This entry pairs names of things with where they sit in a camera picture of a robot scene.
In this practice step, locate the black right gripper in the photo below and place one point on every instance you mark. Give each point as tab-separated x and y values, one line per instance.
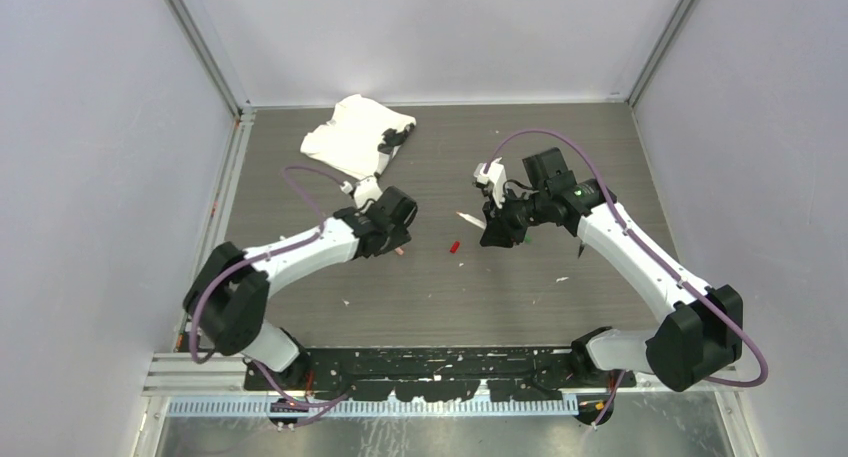
500	231

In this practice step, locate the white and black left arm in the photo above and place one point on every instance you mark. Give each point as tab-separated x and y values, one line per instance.
228	299

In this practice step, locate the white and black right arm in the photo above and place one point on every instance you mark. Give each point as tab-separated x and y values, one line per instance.
697	322

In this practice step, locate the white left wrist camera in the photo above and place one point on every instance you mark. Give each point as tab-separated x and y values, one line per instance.
364	192

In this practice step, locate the white pen red tip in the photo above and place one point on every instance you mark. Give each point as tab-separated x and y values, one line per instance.
472	220

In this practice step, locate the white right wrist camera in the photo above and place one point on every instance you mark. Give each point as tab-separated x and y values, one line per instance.
490	178

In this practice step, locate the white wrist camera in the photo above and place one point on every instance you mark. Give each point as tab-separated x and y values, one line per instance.
364	192
490	178

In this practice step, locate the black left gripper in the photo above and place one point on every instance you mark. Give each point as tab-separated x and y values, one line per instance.
399	238

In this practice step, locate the white crumpled cloth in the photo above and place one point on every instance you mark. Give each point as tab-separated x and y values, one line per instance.
360	139

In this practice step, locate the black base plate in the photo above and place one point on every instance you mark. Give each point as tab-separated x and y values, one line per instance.
434	374

